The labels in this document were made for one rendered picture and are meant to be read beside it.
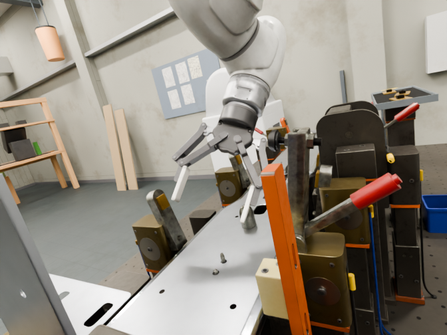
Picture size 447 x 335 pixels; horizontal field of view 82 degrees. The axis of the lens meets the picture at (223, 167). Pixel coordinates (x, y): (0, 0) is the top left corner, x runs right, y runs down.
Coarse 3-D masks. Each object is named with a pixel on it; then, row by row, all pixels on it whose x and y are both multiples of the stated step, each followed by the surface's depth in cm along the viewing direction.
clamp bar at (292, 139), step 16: (304, 128) 33; (272, 144) 33; (288, 144) 32; (304, 144) 31; (320, 144) 32; (288, 160) 33; (304, 160) 32; (288, 176) 33; (304, 176) 33; (288, 192) 34; (304, 192) 33; (304, 208) 34; (304, 224) 35
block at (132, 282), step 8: (120, 272) 54; (128, 272) 53; (112, 280) 52; (120, 280) 51; (128, 280) 50; (136, 280) 50; (144, 280) 49; (120, 288) 48; (128, 288) 48; (136, 288) 47; (104, 304) 48; (112, 304) 47
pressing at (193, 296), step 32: (224, 224) 60; (192, 256) 50; (256, 256) 45; (160, 288) 43; (192, 288) 41; (224, 288) 39; (256, 288) 38; (128, 320) 38; (160, 320) 36; (192, 320) 35; (224, 320) 34; (256, 320) 32
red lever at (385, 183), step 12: (384, 180) 30; (396, 180) 29; (360, 192) 31; (372, 192) 30; (384, 192) 30; (348, 204) 32; (360, 204) 31; (324, 216) 34; (336, 216) 33; (312, 228) 35
